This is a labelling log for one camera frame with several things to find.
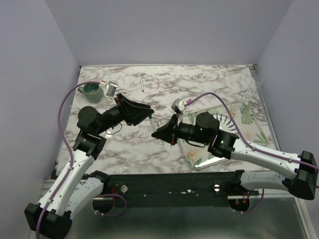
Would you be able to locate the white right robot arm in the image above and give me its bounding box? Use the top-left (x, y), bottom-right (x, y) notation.
top-left (152, 112), bottom-right (319, 200)

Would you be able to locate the black mounting base bar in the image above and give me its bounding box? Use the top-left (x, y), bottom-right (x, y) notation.
top-left (92, 171), bottom-right (260, 215)

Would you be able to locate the leaf pattern glass tray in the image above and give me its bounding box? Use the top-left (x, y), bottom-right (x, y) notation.
top-left (178, 101), bottom-right (276, 169)

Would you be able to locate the striped white blue plate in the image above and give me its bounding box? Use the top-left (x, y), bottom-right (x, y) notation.
top-left (213, 113), bottom-right (238, 134)

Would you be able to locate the pink tipped white pen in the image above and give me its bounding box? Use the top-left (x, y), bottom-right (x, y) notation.
top-left (140, 78), bottom-right (145, 92)

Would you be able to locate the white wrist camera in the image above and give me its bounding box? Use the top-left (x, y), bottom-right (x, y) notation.
top-left (171, 98), bottom-right (186, 114)
top-left (99, 80), bottom-right (118, 100)

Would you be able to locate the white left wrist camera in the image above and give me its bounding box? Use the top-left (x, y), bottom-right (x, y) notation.
top-left (99, 80), bottom-right (118, 100)

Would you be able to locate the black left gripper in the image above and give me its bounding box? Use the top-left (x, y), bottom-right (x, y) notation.
top-left (96, 93), bottom-right (155, 135)

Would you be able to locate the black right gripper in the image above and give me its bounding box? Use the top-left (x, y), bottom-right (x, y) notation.
top-left (152, 114), bottom-right (209, 146)

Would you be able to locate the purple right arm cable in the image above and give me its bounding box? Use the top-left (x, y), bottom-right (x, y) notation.
top-left (186, 92), bottom-right (319, 215)

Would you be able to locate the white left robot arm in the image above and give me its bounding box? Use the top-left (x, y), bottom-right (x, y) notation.
top-left (24, 94), bottom-right (154, 239)

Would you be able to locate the green ceramic mug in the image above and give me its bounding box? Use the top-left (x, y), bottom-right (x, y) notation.
top-left (77, 83), bottom-right (104, 103)

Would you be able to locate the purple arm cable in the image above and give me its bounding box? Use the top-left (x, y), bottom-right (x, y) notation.
top-left (186, 92), bottom-right (319, 215)
top-left (36, 80), bottom-right (128, 239)

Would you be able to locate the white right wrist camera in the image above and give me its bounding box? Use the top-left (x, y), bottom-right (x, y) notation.
top-left (171, 98), bottom-right (186, 114)

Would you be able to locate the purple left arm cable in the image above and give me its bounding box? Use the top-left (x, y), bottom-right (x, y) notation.
top-left (36, 80), bottom-right (128, 239)

